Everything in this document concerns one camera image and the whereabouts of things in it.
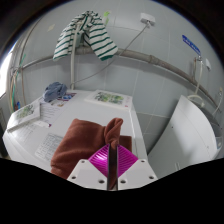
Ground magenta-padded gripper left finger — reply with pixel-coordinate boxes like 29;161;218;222
67;143;113;191

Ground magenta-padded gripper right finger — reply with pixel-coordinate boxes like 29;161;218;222
114;144;158;191

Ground brown towel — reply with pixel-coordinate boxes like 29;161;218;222
49;117;134;191

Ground white sheet with grid print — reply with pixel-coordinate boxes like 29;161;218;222
34;132;65;163

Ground white washing machine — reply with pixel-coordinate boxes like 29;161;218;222
147;94;224;179

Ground printed paper sheet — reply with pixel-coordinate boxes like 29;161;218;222
39;92;78;124

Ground flat white floral print box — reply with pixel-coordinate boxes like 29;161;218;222
84;89;133;110

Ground white box with floral print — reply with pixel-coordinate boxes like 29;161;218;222
5;99;43;133

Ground blue crumpled cloth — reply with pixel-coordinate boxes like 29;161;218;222
43;81;69;103

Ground white plastic pipe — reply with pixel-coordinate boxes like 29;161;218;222
69;23;79;91

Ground window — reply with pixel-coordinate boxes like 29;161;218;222
0;46;16;99

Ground green white striped garment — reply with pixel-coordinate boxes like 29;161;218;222
52;10;119;62

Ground green hose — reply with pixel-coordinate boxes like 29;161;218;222
9;54;28;113

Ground grey horizontal wall pipe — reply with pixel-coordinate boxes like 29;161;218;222
19;44;221;109

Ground wall tap with white hose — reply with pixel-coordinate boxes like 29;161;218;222
193;54;213;98

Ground grey cable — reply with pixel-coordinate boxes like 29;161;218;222
73;23;149;86

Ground blue wall sign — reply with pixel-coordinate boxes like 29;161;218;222
181;34;202;56

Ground white wall socket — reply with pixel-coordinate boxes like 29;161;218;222
139;12;156;28

